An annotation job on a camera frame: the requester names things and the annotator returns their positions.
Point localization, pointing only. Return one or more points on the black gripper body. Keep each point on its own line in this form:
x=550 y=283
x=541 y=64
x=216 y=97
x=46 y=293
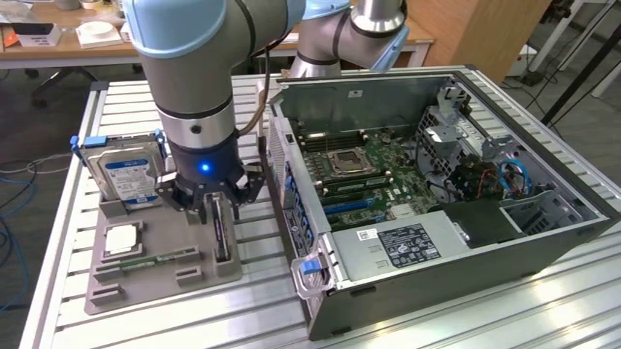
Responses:
x=205 y=167

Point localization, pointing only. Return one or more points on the black GPU graphics card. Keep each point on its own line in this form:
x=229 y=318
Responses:
x=220 y=232

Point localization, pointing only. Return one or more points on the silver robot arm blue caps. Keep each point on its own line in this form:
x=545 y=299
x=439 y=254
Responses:
x=193 y=72

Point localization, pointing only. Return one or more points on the hard disk blue carrier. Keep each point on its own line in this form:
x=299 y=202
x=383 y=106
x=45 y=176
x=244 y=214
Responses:
x=125 y=178

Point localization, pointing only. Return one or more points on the grey plastic parts rack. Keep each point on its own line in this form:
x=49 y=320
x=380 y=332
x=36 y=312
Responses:
x=164 y=236

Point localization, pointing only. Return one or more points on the silver CPU chip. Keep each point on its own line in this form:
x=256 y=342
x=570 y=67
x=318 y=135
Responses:
x=121 y=240

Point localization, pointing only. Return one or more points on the loose green RAM stick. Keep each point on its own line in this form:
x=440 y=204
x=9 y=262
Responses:
x=145 y=261

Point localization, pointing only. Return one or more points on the blue expansion slot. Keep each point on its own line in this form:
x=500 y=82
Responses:
x=344 y=208

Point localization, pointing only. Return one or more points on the black RAM slot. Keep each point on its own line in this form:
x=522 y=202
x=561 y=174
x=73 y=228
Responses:
x=334 y=146
x=339 y=137

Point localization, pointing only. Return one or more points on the metal CPU socket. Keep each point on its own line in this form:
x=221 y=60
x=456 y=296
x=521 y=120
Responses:
x=346 y=161

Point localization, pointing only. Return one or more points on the installed green RAM stick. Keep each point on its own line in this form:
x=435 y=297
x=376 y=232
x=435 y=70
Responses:
x=359 y=184

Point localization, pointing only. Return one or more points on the green motherboard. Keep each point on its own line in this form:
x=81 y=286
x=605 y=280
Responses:
x=387 y=160

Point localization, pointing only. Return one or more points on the grey power supply unit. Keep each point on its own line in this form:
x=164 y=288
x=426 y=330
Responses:
x=359 y=258

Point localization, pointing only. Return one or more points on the silver finned heat sink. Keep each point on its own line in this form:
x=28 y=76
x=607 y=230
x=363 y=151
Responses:
x=404 y=211

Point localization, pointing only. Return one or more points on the black chair base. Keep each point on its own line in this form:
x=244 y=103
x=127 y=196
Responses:
x=40 y=100

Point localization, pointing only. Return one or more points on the small white cardboard box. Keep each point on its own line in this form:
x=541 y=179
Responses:
x=124 y=36

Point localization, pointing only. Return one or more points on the perforated metal drive cage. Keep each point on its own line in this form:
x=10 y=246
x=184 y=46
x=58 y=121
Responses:
x=438 y=138

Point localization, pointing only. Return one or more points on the white round fixture on base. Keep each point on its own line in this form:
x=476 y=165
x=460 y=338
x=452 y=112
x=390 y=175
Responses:
x=98 y=34

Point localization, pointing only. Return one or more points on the black and white box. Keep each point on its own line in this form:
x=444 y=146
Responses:
x=36 y=38

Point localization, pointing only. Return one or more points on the open dark grey PC case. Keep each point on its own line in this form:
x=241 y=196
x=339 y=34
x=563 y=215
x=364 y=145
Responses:
x=436 y=301

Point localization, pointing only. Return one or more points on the grey cup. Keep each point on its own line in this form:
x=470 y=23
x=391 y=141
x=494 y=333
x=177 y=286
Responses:
x=66 y=4

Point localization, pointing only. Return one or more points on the orange and white box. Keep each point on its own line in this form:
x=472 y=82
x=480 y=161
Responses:
x=6 y=38

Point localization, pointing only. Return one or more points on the grey metal disk bay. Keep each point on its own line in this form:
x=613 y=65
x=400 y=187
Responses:
x=538 y=214

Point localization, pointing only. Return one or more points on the black floor pedal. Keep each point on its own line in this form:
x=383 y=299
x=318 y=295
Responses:
x=533 y=79

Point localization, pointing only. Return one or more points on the black slanted pole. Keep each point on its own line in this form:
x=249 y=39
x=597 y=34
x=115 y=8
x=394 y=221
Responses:
x=582 y=76

